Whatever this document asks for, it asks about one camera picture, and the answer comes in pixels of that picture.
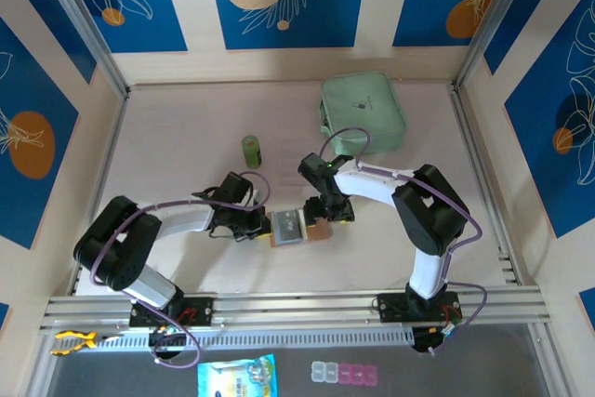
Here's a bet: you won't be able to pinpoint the mint green zip pouch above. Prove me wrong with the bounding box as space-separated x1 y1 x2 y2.
318 72 408 156

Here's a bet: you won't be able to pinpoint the slotted grey cable duct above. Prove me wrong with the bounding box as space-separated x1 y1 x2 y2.
39 325 415 354

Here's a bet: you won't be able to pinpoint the aluminium mounting rail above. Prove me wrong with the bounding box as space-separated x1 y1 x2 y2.
39 287 552 336

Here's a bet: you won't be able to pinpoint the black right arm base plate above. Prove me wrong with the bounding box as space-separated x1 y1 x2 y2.
376 291 462 324

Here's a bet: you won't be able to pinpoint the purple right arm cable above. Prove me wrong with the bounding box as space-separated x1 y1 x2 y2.
319 126 489 357

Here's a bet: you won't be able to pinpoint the aluminium frame post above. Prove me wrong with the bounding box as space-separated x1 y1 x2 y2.
453 0 534 91
34 0 131 99

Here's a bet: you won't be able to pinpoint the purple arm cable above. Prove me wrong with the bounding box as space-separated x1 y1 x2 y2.
319 126 489 357
89 170 272 370

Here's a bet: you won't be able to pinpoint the tan leather card holder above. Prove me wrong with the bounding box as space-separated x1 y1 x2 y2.
268 209 334 247

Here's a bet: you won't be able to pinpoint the yellow black pliers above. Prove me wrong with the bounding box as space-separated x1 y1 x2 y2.
51 329 125 357

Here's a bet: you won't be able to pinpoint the blue snack packet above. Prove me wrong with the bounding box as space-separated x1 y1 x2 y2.
196 353 281 397

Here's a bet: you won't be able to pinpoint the aluminium table edge rail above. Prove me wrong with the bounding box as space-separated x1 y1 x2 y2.
69 89 131 296
448 87 522 286

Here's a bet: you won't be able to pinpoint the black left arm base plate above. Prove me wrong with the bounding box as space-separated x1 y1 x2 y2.
128 295 215 328

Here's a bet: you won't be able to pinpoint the green cylindrical can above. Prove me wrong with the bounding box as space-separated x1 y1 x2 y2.
240 135 264 170

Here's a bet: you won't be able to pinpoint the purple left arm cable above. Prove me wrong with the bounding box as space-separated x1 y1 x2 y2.
89 170 272 370

